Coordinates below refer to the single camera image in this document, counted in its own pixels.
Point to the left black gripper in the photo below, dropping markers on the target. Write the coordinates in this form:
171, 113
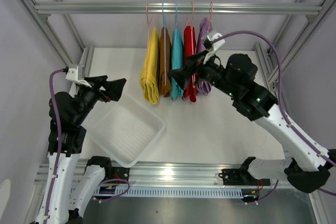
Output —
113, 88

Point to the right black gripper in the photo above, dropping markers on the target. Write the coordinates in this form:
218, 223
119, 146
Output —
182, 76

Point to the yellow trousers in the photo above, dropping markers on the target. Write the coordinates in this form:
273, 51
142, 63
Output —
148, 76

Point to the pink hanger of yellow trousers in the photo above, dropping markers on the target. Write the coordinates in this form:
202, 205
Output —
148, 20

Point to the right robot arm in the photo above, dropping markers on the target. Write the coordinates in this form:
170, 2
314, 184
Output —
306, 170

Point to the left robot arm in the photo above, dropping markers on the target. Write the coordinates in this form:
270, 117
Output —
60, 203

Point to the teal trousers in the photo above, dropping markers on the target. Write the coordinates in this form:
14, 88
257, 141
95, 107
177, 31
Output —
177, 62

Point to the brown trousers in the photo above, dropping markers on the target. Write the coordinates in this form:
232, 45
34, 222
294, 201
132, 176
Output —
165, 90

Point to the red trousers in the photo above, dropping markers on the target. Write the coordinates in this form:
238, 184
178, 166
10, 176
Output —
190, 91

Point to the lilac trousers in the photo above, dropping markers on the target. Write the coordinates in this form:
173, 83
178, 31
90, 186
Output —
200, 47

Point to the pink hanger of red trousers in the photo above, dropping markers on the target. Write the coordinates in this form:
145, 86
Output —
190, 23

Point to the blue hanger of teal trousers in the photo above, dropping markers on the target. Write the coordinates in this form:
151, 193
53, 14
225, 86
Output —
175, 17

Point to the blue hanger of brown trousers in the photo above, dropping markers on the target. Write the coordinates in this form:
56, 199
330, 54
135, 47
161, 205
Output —
164, 44

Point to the pink hanger of lilac trousers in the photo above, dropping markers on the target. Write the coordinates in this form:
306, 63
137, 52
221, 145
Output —
206, 86

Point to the white plastic basket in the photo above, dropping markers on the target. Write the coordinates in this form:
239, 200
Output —
126, 130

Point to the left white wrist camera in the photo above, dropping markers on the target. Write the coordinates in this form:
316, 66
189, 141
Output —
75, 74

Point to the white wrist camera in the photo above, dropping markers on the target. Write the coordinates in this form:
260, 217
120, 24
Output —
212, 42
75, 74

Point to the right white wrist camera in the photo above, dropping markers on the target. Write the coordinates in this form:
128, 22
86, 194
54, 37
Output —
212, 42

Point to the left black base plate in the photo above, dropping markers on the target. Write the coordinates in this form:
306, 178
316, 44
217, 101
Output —
114, 186

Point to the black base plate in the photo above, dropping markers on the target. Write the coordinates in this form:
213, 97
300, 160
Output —
114, 186
231, 176

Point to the aluminium frame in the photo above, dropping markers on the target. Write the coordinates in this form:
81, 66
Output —
207, 131

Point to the aluminium hanging rail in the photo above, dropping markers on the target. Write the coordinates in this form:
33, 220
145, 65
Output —
181, 8

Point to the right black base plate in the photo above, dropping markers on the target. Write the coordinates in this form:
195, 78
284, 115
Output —
231, 176

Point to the slotted cable duct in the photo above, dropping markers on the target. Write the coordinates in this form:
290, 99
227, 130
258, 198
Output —
169, 192

